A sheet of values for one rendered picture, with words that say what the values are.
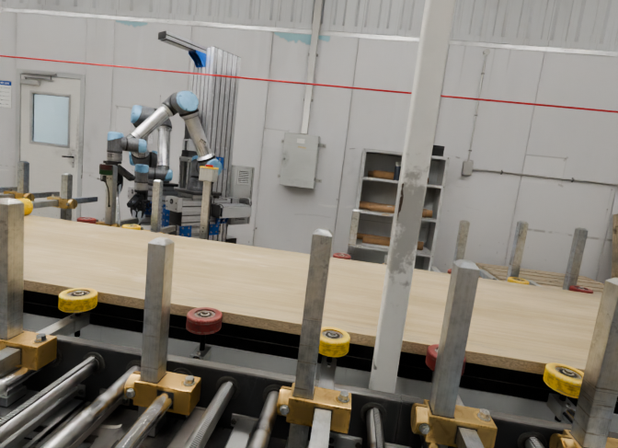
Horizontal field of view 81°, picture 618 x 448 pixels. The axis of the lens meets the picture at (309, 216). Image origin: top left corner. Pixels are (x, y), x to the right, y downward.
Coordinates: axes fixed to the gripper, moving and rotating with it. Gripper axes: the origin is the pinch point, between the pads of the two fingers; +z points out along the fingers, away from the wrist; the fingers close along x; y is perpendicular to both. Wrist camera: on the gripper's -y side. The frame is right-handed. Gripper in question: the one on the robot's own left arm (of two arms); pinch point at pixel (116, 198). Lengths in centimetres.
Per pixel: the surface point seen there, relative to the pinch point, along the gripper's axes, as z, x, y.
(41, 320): 20, 100, -49
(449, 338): -2, 121, -145
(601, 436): 11, 121, -172
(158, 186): -10.7, 12.4, -30.8
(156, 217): 5.2, 12.5, -30.8
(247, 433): 25, 119, -112
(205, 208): -3, 12, -56
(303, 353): 5, 121, -121
